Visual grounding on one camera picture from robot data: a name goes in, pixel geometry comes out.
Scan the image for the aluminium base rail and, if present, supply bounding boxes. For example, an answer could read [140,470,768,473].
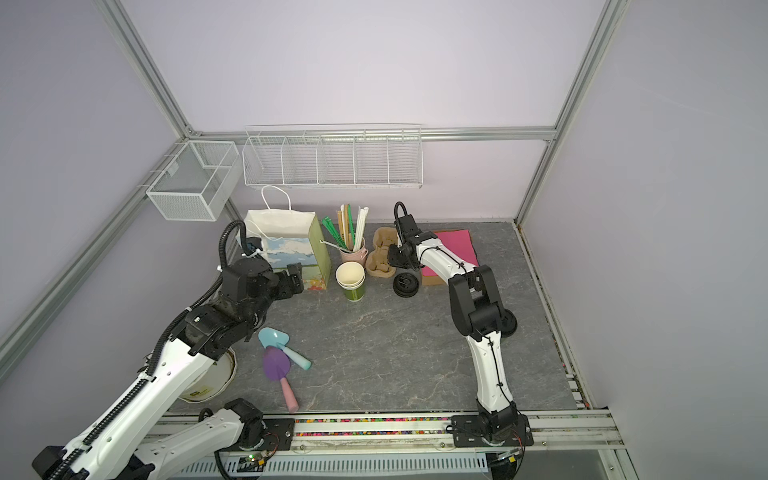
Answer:
[116,410,625,460]

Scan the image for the teal toy shovel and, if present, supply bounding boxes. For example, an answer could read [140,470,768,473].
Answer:
[258,327,312,370]

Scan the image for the potted green plant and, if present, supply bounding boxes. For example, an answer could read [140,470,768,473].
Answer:
[179,348,237,404]

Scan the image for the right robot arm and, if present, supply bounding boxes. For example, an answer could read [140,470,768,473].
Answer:
[388,201,533,448]

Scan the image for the pink utensil holder cup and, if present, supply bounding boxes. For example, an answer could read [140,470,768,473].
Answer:
[340,241,368,266]

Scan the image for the painted paper gift bag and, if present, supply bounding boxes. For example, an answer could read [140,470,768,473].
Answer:
[244,185,331,291]

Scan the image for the stack of green paper cups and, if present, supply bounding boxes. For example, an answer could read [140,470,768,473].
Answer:
[335,261,366,302]

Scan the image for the cardboard cup carrier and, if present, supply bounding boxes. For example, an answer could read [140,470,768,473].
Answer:
[365,227,398,278]

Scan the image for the wide white wire basket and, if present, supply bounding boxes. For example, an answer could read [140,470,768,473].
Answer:
[241,123,424,188]

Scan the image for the green stirrer sticks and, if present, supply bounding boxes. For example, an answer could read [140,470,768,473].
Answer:
[321,216,347,249]

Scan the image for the cardboard napkin box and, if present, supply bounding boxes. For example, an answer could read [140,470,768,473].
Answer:
[421,229,478,286]

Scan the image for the pink napkin stack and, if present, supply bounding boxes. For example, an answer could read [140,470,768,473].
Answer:
[421,229,479,284]

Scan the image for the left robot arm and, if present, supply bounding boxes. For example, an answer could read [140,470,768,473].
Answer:
[32,220,304,479]

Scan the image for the small white wire basket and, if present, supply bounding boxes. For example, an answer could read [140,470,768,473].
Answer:
[147,140,243,222]

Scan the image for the white wrapped straws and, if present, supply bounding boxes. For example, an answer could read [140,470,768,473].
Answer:
[353,207,369,252]

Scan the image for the purple pink toy shovel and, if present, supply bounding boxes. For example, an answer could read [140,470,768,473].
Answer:
[263,346,299,413]

